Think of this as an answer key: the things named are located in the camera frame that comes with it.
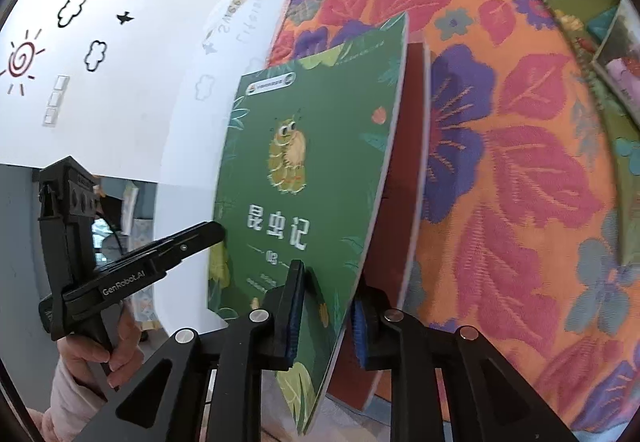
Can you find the cartoon two men book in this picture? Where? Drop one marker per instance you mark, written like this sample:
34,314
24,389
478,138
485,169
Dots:
625,42

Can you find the bird wall decal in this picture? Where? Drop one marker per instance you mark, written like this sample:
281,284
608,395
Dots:
124,17

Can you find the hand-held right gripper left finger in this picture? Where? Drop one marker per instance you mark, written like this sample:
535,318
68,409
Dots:
295,317

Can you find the green caterpillar cover book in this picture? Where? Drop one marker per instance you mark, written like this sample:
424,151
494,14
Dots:
310,172

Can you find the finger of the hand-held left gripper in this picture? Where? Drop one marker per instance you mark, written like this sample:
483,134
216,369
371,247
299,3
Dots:
190,242

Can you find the dark red cartoon book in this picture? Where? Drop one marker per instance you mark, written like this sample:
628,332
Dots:
400,222

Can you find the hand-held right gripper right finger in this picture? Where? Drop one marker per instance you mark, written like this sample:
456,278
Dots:
359,342

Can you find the orange floral blanket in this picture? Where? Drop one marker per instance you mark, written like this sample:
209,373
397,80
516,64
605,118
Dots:
500,172

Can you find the patterned cloth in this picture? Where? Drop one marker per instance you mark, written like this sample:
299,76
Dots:
145,272

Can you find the white wall switch row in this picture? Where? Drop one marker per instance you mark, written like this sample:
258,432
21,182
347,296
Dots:
55,99

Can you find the person's left hand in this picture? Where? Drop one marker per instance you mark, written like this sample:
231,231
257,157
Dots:
127,347

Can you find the sun wall decal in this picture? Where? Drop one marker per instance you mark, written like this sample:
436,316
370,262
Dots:
22,59

